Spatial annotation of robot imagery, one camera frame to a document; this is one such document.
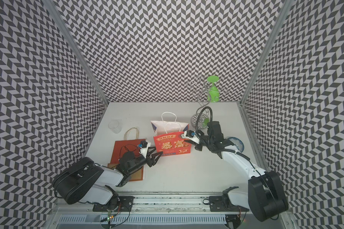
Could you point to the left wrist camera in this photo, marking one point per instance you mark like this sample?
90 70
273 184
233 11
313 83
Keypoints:
143 146

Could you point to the blue white ceramic dish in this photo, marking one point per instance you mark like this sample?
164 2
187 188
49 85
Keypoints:
238 143

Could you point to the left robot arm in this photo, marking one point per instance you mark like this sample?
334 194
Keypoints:
88 182

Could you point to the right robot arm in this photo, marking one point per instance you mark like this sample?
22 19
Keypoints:
262 192

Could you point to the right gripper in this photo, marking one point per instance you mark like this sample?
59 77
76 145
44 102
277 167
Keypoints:
198 147

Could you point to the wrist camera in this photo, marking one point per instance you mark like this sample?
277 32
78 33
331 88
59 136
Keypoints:
143 146
190 136

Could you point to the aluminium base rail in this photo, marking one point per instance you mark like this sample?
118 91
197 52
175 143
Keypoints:
163 210

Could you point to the clear plastic cup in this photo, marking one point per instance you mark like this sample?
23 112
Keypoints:
115 126

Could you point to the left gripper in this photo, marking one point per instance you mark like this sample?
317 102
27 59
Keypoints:
153 161

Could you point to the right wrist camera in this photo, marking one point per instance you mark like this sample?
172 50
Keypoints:
190 136

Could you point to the red printed paper bag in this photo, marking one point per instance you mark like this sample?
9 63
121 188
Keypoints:
168 135

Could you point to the green wire rack stand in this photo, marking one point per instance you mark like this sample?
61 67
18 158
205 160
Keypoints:
205 94

